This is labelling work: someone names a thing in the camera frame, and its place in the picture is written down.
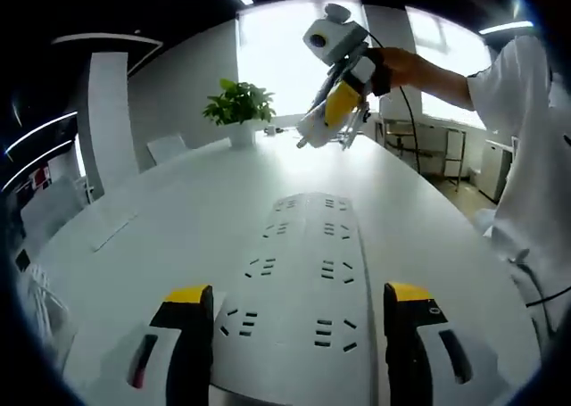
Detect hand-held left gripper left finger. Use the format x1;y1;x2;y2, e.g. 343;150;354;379
66;284;216;406

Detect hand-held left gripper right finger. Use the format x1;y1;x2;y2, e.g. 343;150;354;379
383;282;534;406

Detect white charger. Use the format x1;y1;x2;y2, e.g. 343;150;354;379
296;106;343;151

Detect white power strip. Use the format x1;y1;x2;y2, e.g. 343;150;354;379
212;193;377;406

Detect white desk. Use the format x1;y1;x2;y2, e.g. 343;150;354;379
17;128;550;406

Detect person's right hand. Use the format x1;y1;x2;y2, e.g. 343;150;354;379
372;47;430;97

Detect green potted plant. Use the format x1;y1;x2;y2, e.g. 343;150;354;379
203;79;277;148

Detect metal rack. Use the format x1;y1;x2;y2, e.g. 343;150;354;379
380;111;468;194

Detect white cabinet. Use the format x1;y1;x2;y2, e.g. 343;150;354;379
479;136;518;204

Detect white office chair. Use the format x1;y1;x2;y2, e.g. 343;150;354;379
146;132;187;164

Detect person in white shirt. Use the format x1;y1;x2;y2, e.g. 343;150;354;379
466;35;571;336

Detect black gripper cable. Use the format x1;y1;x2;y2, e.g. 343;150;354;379
525;258;571;310
368;34;423;175

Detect coiled white cable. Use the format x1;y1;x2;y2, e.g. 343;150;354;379
17;262;73;349

